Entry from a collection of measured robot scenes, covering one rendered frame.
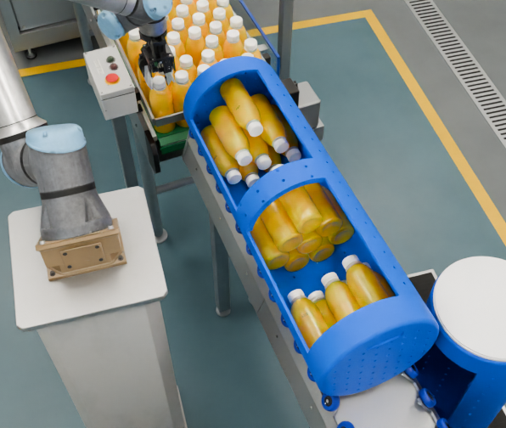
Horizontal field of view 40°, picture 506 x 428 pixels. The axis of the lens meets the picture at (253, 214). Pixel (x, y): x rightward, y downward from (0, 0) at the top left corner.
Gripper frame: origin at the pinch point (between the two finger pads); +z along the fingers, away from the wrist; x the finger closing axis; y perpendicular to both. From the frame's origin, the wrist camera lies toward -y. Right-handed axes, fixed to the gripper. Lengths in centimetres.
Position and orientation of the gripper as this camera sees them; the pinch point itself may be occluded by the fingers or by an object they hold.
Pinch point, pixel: (159, 81)
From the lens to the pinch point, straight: 205.3
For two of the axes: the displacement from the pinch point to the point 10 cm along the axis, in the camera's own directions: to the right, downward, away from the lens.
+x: 9.2, -3.0, 2.4
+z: -0.1, 6.1, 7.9
